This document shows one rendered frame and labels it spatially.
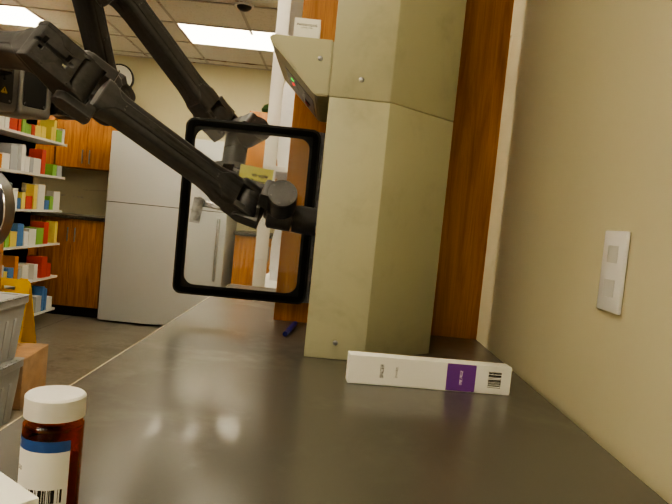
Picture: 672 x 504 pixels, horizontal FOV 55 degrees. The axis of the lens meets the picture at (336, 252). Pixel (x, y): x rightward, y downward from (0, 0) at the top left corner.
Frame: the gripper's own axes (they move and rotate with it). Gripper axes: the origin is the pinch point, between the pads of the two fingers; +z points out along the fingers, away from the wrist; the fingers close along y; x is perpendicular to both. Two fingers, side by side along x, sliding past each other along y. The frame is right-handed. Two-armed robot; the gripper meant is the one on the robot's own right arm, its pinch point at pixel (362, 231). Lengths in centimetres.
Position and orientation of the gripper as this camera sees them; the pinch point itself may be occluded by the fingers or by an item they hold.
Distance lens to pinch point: 132.1
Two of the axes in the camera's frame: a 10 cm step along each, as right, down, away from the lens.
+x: -1.8, 9.8, 0.2
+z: 9.8, 1.8, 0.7
